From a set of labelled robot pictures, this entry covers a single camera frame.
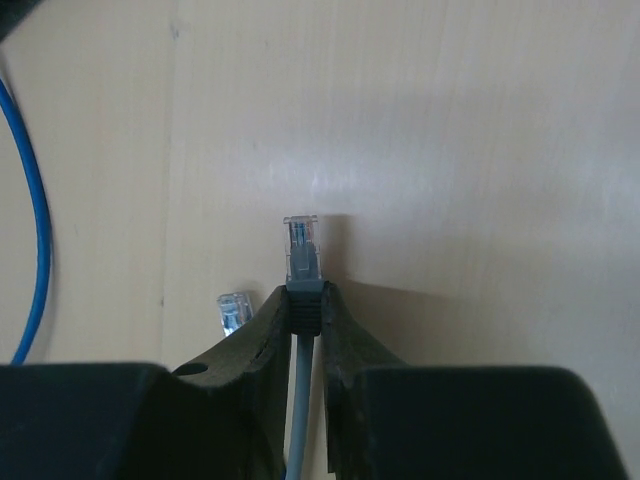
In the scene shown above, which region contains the grey ethernet cable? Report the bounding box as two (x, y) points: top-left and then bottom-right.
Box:
(282, 214), (324, 480)

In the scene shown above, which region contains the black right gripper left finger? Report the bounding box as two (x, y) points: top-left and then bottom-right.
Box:
(1, 287), (291, 479)

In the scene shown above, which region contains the dark blue ethernet cable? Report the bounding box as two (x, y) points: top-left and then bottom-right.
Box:
(215, 288), (258, 339)

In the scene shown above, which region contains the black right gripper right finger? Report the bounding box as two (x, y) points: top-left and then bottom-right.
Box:
(321, 283), (627, 479)

